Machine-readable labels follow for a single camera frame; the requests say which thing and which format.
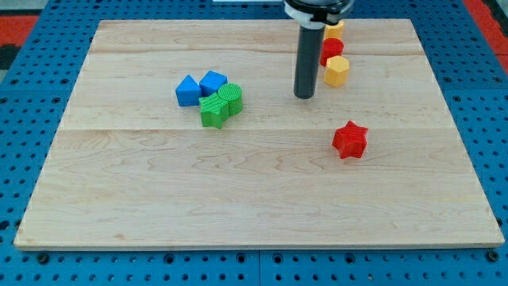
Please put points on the green star block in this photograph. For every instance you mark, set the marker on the green star block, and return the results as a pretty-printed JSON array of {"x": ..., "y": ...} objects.
[{"x": 214, "y": 111}]

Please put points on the blue cube block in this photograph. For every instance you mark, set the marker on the blue cube block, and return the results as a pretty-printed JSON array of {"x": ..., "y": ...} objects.
[{"x": 211, "y": 82}]

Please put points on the yellow hexagon block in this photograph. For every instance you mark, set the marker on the yellow hexagon block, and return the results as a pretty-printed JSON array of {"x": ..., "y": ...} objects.
[{"x": 336, "y": 71}]

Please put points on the yellow block at back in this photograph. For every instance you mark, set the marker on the yellow block at back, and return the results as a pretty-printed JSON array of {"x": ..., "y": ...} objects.
[{"x": 334, "y": 31}]

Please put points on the green cylinder block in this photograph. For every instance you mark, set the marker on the green cylinder block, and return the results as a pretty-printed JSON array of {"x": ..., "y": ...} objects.
[{"x": 233, "y": 95}]

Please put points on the blue triangle block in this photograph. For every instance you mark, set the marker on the blue triangle block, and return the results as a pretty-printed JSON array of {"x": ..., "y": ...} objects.
[{"x": 188, "y": 92}]

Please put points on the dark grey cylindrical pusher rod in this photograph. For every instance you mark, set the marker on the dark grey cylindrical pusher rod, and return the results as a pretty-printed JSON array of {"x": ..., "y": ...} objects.
[{"x": 307, "y": 62}]

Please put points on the red star block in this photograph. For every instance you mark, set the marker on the red star block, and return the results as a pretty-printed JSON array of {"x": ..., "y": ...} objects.
[{"x": 350, "y": 140}]

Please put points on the wooden board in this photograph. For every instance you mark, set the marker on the wooden board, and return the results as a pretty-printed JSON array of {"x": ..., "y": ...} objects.
[{"x": 130, "y": 169}]

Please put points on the red cylinder block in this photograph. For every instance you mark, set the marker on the red cylinder block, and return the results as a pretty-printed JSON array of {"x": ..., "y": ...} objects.
[{"x": 331, "y": 47}]

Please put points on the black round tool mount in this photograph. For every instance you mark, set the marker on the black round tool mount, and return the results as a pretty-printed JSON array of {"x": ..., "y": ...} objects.
[{"x": 316, "y": 14}]

